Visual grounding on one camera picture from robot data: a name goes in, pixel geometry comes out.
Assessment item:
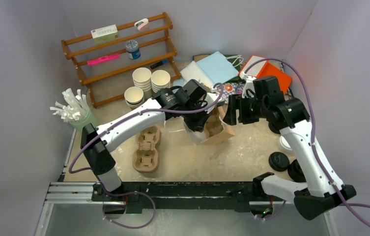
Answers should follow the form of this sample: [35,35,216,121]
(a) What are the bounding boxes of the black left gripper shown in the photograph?
[181,100,213,132]

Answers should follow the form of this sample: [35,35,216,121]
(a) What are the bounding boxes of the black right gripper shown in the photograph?
[224,93,269,125]

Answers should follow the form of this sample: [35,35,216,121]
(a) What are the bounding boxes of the kraft brown paper bag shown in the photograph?
[168,107,235,146]

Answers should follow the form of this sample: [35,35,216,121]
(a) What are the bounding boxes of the orange paper bag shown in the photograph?
[238,55,292,94]

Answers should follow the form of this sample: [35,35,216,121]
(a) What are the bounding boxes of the brown pulp cup carrier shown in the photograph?
[132,125,161,173]

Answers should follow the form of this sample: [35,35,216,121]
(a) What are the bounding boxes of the white paper cup stack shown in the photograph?
[132,67,152,99]

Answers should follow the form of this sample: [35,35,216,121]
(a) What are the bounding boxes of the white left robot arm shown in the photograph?
[79,80,224,201]

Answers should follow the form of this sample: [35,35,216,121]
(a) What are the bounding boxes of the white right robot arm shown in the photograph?
[223,76,357,220]

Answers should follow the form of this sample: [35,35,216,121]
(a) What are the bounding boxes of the white coffee cup lid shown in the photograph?
[279,136,292,153]

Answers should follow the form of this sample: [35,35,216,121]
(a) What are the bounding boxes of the checkered blue white bag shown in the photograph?
[222,83,244,104]

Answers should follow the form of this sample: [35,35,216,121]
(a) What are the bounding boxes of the light blue paper bag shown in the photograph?
[180,51,239,87]

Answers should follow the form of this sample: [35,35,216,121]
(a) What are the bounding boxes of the black blue marker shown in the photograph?
[150,59,169,69]

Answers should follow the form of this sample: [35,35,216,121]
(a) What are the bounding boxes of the blue white jar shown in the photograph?
[125,40,141,59]

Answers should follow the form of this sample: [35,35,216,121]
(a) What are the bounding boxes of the wooden shelf rack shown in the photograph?
[61,12,178,108]

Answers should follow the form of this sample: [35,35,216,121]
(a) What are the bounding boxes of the pink white small device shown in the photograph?
[134,18,149,31]

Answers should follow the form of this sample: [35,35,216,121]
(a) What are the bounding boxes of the pink highlighter marker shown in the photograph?
[87,54,119,66]

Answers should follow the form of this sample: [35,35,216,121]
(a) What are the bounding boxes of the green cup with straws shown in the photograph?
[50,88,100,132]

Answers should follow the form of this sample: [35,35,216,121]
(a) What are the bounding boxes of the white green box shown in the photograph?
[91,25,119,44]

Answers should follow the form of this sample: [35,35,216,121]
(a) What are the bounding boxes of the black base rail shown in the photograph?
[91,181,280,214]

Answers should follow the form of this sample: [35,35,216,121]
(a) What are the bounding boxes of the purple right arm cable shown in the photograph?
[241,59,370,235]

